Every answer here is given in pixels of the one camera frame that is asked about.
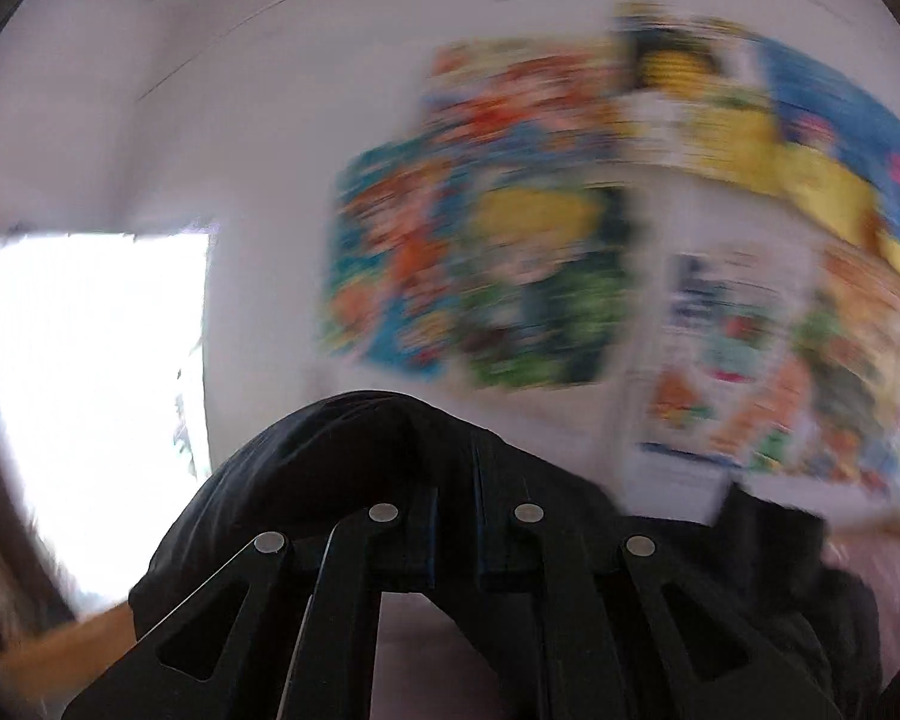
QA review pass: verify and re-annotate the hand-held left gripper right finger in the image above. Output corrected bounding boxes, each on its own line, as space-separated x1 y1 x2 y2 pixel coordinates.
474 446 845 720

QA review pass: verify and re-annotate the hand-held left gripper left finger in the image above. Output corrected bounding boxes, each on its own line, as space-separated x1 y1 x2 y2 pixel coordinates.
61 486 442 720

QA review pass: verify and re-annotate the dark navy padded jacket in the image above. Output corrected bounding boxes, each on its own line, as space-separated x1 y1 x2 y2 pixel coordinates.
129 390 882 720

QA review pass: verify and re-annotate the bright window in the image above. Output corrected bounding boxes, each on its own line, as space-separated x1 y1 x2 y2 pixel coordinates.
0 229 215 616

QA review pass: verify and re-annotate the yellow and green wall poster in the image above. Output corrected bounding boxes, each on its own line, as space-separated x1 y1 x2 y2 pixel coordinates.
454 180 635 392

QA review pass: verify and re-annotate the blue and orange wall poster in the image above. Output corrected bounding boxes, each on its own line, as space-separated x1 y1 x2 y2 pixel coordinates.
321 141 466 385

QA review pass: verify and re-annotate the white fruit wall poster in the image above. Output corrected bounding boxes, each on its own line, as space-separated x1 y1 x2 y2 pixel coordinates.
641 240 822 470

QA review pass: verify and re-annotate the wooden bed frame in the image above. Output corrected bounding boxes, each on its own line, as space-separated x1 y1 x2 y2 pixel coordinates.
0 604 136 683

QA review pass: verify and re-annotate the orange and green wall poster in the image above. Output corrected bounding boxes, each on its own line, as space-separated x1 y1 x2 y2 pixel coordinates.
791 240 900 500

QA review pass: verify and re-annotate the red and orange wall poster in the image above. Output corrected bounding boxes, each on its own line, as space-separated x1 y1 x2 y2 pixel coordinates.
418 37 632 170

